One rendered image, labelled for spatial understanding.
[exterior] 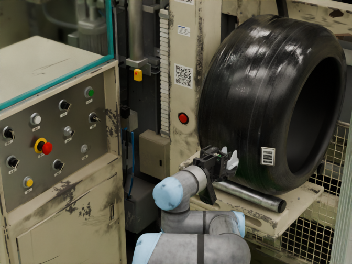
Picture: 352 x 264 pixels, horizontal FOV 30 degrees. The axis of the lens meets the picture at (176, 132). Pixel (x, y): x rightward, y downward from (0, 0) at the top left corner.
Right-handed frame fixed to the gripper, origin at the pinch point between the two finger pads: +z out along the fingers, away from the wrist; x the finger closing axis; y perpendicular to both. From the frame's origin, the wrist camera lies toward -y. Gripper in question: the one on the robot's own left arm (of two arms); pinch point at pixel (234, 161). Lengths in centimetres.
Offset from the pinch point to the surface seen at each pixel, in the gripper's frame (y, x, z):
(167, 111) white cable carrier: -1.9, 40.8, 21.5
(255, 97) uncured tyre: 20.6, -3.4, 1.8
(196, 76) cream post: 15.1, 28.0, 18.4
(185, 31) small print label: 29.7, 32.3, 16.6
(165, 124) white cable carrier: -7.4, 41.8, 22.2
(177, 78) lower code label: 12.6, 35.6, 18.7
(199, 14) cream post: 36.3, 27.1, 16.1
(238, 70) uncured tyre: 26.0, 4.9, 4.8
